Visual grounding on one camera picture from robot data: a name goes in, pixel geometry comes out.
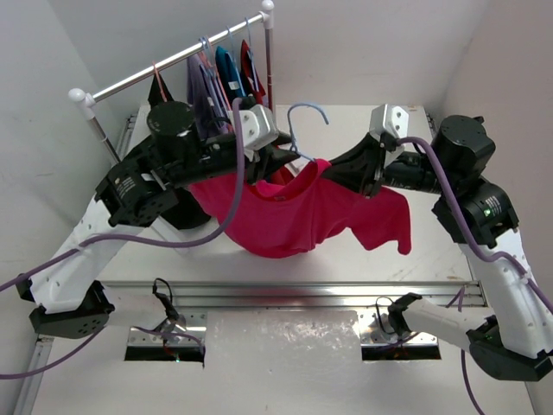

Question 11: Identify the light blue wire hanger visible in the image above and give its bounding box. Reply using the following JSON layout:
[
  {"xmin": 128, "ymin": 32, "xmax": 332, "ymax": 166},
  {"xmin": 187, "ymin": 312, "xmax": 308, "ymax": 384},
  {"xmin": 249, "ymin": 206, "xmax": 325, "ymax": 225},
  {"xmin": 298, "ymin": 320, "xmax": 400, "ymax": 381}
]
[{"xmin": 286, "ymin": 102, "xmax": 329, "ymax": 163}]

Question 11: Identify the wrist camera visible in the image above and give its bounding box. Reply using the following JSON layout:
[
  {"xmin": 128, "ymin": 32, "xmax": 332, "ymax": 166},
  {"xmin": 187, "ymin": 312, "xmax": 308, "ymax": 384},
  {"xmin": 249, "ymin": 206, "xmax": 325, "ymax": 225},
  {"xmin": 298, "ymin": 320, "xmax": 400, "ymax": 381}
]
[
  {"xmin": 369, "ymin": 104, "xmax": 409, "ymax": 151},
  {"xmin": 228, "ymin": 98, "xmax": 279, "ymax": 162}
]

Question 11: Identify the purple t-shirt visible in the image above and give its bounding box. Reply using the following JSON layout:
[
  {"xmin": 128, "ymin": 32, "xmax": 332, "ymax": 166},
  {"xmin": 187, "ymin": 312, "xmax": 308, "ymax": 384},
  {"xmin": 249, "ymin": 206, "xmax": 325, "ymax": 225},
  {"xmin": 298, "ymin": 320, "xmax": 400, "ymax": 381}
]
[{"xmin": 187, "ymin": 54, "xmax": 230, "ymax": 139}]

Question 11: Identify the salmon pink t-shirt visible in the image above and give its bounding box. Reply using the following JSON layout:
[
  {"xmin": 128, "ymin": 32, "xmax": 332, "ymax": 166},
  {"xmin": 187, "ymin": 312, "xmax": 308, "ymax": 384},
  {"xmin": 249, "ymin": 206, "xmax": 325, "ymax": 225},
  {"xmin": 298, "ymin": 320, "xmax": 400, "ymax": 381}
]
[{"xmin": 198, "ymin": 52, "xmax": 232, "ymax": 132}]

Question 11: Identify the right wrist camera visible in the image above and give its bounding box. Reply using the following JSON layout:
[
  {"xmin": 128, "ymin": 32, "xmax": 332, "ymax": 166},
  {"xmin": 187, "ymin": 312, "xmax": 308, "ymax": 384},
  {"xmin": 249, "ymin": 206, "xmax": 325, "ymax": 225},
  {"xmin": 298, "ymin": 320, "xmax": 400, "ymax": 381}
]
[{"xmin": 369, "ymin": 104, "xmax": 409, "ymax": 151}]

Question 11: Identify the magenta t-shirt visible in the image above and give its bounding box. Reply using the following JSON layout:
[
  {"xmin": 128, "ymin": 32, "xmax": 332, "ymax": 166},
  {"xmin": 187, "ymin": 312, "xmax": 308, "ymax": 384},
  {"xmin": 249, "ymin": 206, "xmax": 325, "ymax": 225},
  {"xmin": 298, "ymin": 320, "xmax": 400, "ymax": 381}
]
[{"xmin": 188, "ymin": 157, "xmax": 412, "ymax": 259}]

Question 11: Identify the black t-shirt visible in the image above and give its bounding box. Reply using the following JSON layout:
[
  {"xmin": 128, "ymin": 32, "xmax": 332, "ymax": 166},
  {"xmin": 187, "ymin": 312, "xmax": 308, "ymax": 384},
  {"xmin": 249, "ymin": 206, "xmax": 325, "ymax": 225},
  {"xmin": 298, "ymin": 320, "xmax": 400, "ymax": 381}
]
[{"xmin": 146, "ymin": 78, "xmax": 211, "ymax": 230}]

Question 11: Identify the pink wire hanger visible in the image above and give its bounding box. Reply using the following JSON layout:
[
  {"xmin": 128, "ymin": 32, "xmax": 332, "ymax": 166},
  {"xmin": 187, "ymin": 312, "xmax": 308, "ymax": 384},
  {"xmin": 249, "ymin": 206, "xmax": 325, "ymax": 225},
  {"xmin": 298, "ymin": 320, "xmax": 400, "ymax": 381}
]
[{"xmin": 152, "ymin": 61, "xmax": 168, "ymax": 103}]

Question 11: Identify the teal t-shirt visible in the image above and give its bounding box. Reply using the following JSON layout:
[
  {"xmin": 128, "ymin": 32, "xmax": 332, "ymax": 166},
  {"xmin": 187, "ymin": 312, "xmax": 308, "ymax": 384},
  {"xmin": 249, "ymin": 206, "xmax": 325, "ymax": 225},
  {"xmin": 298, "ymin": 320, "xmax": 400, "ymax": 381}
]
[{"xmin": 215, "ymin": 46, "xmax": 247, "ymax": 105}]

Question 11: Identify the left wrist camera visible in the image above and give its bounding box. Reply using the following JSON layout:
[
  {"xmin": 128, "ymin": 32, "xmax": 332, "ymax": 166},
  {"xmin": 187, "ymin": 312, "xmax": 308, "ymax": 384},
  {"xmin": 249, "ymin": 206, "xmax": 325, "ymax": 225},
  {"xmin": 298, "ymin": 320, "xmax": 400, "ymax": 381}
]
[{"xmin": 228, "ymin": 98, "xmax": 279, "ymax": 162}]

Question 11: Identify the blue hanger in purple shirt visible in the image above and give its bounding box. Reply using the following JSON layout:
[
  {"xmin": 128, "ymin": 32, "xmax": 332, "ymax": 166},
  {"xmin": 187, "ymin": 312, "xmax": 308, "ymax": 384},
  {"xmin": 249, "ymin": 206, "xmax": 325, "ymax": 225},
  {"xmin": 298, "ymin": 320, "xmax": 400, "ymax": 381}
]
[{"xmin": 199, "ymin": 36, "xmax": 227, "ymax": 126}]

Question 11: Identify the dark red t-shirt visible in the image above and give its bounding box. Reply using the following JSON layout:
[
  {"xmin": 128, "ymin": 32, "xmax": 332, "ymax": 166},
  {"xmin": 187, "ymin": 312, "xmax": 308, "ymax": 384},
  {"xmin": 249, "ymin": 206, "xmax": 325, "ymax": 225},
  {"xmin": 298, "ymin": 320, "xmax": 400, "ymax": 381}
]
[{"xmin": 239, "ymin": 40, "xmax": 298, "ymax": 185}]

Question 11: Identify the silver clothes rack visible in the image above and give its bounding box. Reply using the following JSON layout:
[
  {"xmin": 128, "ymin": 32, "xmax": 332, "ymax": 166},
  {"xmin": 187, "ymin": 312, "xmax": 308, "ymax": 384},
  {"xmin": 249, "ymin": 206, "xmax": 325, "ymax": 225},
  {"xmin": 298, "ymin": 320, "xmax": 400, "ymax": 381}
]
[{"xmin": 67, "ymin": 0, "xmax": 306, "ymax": 257}]

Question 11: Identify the blue hanger in red shirt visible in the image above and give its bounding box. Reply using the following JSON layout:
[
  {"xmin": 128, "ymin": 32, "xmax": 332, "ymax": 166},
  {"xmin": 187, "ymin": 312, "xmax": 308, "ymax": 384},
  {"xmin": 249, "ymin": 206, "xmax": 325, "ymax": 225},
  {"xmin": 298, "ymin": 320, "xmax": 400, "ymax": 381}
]
[{"xmin": 245, "ymin": 17, "xmax": 260, "ymax": 93}]

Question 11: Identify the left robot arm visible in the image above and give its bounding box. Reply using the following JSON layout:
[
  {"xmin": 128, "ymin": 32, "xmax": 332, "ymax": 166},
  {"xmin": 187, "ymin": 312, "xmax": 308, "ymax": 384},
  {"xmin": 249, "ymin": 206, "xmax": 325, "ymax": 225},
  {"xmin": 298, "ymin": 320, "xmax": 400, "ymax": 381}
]
[{"xmin": 16, "ymin": 98, "xmax": 296, "ymax": 339}]

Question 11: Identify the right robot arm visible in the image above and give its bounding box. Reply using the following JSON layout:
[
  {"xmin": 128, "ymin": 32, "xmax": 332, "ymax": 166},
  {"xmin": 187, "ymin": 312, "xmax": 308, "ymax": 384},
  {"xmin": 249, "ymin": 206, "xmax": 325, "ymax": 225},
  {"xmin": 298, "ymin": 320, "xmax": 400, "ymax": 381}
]
[{"xmin": 324, "ymin": 115, "xmax": 552, "ymax": 382}]

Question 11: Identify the blue hanger in teal shirt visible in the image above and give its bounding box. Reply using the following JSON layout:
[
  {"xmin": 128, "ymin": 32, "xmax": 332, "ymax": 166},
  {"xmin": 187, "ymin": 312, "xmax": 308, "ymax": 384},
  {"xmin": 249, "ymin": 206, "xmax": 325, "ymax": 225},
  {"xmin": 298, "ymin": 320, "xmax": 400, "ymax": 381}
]
[{"xmin": 227, "ymin": 27, "xmax": 246, "ymax": 98}]

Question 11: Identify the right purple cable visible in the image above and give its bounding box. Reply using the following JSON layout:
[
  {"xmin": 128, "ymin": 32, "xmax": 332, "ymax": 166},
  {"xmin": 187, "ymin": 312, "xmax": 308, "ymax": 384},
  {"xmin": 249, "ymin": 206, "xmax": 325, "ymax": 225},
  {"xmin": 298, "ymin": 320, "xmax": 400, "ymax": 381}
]
[{"xmin": 399, "ymin": 136, "xmax": 553, "ymax": 415}]

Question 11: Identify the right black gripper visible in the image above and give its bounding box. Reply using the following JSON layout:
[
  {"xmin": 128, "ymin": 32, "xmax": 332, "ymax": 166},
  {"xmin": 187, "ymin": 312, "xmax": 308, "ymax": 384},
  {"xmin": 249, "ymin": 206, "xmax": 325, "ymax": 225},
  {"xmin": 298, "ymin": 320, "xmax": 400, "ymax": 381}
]
[{"xmin": 317, "ymin": 135, "xmax": 455, "ymax": 201}]

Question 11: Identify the aluminium rail frame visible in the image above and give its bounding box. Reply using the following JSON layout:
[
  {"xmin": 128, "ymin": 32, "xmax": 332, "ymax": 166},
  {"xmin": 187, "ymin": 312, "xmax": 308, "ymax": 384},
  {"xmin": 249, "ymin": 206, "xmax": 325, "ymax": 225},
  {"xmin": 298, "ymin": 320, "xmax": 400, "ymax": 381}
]
[{"xmin": 12, "ymin": 103, "xmax": 519, "ymax": 415}]

